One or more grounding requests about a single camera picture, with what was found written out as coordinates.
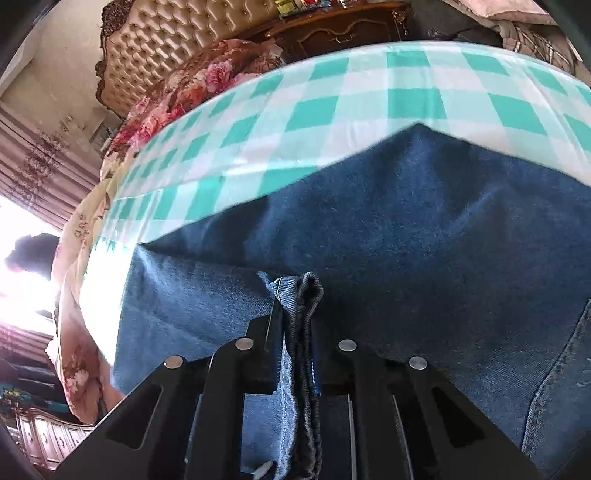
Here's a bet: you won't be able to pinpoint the dark silhouetted object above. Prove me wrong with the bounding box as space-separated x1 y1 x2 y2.
4 233 61 280

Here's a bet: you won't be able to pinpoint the blue denim pants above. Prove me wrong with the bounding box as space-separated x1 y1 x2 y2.
113 122 591 480

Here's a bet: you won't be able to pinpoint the green white checked tablecloth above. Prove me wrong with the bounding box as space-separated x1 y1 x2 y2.
88 41 591 365

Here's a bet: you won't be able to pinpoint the dark wooden nightstand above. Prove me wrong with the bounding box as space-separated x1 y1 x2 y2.
245 2 411 61

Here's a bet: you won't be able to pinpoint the pink patterned curtain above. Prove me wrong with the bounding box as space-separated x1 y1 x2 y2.
0 104 101 232

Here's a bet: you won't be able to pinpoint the black leather armchair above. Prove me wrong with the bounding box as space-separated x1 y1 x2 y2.
409 0 509 47

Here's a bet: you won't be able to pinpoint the cream wooden dresser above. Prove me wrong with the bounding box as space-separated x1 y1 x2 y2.
14 406 95 470

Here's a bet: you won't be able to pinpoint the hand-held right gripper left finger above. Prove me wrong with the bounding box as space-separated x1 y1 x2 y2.
54 302 283 480

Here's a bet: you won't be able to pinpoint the small pink pillow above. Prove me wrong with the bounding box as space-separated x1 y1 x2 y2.
457 0 546 20

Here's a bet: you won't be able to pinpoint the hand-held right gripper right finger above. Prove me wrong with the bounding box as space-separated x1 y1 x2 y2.
313 318 544 480

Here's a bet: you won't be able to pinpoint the plaid brown cushion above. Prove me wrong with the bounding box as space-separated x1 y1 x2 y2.
501 21 579 70

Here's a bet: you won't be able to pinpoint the red pink floral quilt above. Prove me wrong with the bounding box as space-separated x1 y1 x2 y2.
99 39 286 162

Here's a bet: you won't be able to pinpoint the tufted beige carved headboard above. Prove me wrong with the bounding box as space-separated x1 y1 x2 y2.
95 0 282 121

